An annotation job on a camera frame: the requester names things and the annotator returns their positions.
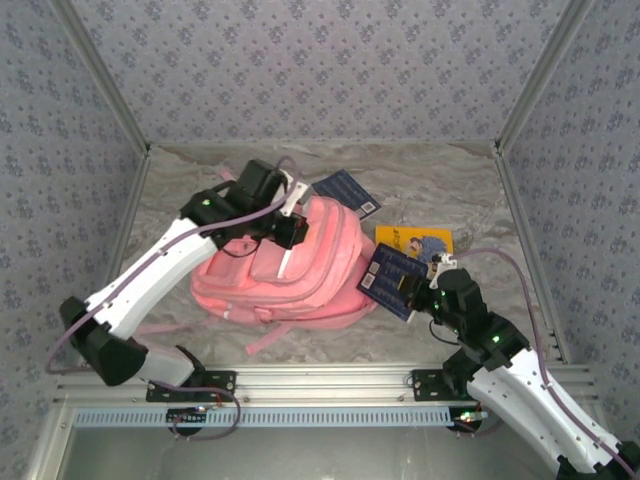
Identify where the grey-blue slotted cable duct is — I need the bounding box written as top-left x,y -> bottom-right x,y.
73,405 -> 457,429

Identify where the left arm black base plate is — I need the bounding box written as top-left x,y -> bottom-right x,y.
145,370 -> 237,403

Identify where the pink backpack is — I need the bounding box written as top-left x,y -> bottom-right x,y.
134,168 -> 379,356

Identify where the grey metal lower shelf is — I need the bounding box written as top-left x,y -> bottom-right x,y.
27,403 -> 624,480

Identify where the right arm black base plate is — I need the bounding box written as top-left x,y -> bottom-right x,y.
410,369 -> 504,403

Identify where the black controller board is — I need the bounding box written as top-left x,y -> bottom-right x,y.
452,408 -> 490,432
166,407 -> 209,427

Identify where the navy blue book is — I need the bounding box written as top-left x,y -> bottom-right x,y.
357,243 -> 430,324
312,168 -> 382,221

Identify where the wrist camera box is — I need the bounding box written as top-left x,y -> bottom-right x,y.
428,251 -> 459,290
278,168 -> 309,219

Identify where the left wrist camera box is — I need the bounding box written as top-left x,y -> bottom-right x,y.
278,168 -> 309,219

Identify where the yellow cartoon book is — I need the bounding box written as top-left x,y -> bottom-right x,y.
374,225 -> 455,265

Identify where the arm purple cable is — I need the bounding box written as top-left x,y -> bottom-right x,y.
447,246 -> 640,480
44,155 -> 301,442

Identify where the aluminium corner post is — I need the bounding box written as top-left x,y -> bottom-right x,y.
49,0 -> 153,154
493,0 -> 596,151

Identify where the aluminium front rail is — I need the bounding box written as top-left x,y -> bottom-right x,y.
52,363 -> 600,405

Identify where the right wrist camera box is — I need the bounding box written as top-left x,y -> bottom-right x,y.
428,251 -> 459,290

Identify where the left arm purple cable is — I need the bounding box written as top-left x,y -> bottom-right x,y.
44,155 -> 301,442

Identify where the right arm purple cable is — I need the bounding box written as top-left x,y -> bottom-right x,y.
447,246 -> 640,480

